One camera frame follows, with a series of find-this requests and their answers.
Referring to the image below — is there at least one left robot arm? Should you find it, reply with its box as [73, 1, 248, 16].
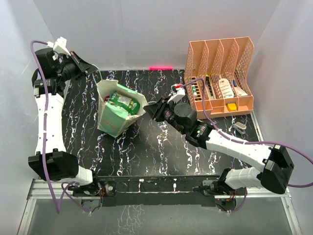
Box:
[28, 47, 101, 196]

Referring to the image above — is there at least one yellow object in organizer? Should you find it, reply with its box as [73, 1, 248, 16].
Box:
[226, 102, 238, 112]

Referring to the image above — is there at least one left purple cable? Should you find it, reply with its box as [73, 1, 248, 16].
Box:
[30, 40, 74, 214]

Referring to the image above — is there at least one black yellow marker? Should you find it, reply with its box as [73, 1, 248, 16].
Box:
[205, 74, 215, 100]

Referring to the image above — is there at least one green snack packet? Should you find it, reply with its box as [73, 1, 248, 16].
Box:
[106, 92, 140, 116]

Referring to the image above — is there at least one orange file organizer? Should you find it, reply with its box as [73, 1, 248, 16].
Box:
[184, 37, 254, 119]

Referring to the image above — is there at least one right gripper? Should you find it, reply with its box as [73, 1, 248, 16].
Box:
[144, 96, 187, 135]

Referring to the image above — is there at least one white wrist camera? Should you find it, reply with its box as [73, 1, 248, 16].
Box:
[47, 37, 70, 56]
[167, 84, 185, 103]

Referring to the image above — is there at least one purple cable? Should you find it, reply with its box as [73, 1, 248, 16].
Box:
[30, 40, 74, 214]
[180, 77, 313, 188]

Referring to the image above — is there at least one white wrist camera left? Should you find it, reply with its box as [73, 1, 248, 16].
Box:
[47, 37, 70, 56]

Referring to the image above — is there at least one white label bottle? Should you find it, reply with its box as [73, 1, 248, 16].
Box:
[219, 78, 235, 98]

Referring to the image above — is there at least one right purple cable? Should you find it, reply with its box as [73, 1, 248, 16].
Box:
[180, 77, 313, 188]

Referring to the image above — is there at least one green paper bag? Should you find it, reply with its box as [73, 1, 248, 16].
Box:
[96, 79, 147, 138]

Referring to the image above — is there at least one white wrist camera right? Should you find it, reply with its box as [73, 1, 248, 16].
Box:
[167, 84, 185, 103]

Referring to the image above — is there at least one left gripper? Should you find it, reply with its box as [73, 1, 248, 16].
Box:
[55, 51, 97, 82]

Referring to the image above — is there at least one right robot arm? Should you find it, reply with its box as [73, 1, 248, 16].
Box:
[144, 98, 294, 194]

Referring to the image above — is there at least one aluminium frame rail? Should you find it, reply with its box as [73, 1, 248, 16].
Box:
[17, 115, 303, 235]

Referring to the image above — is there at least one grey white clip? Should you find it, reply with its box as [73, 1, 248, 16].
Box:
[233, 122, 246, 135]

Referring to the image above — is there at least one red light strip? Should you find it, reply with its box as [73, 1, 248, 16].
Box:
[149, 65, 173, 71]

